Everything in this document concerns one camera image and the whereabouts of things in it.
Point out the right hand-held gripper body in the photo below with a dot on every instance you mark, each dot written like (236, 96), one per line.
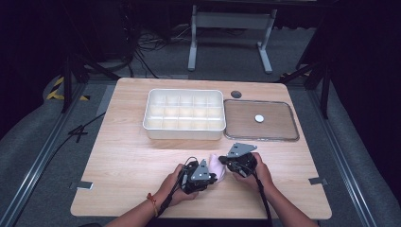
(241, 159)

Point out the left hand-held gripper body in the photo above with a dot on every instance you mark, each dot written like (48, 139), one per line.
(198, 176)

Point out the pale pink sock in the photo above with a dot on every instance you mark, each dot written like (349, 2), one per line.
(217, 168)

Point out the person's right hand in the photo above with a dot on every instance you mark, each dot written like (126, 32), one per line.
(261, 176)

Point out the person's left hand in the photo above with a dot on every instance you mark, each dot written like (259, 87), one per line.
(171, 186)

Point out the clear lid with white knob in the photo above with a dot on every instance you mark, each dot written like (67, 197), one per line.
(246, 124)

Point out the white divided storage box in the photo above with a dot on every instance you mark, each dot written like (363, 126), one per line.
(184, 134)

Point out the dark round table grommet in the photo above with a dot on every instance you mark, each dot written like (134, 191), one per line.
(236, 94)

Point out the grey tape piece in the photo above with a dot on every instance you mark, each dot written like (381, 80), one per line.
(82, 185)
(317, 181)

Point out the black metal stand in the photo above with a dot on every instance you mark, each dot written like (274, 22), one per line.
(66, 85)
(324, 88)

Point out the aluminium floor rail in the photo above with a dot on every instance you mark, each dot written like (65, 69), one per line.
(343, 164)
(38, 164)

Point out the white metal desk frame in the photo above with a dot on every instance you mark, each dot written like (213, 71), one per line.
(233, 21)

